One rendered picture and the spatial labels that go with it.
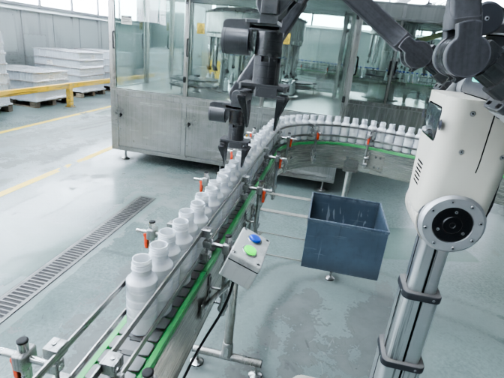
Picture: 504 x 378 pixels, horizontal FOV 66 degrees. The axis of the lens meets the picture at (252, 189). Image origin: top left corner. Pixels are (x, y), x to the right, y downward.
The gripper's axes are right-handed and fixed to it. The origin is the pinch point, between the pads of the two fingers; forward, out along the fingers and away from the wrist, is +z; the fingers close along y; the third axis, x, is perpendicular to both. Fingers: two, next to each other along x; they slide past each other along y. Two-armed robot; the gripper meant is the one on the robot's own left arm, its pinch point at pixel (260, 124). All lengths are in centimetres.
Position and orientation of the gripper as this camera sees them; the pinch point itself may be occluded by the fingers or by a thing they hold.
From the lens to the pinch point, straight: 87.9
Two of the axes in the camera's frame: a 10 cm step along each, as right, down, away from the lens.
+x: 2.1, -3.3, 9.2
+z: -0.9, 9.3, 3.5
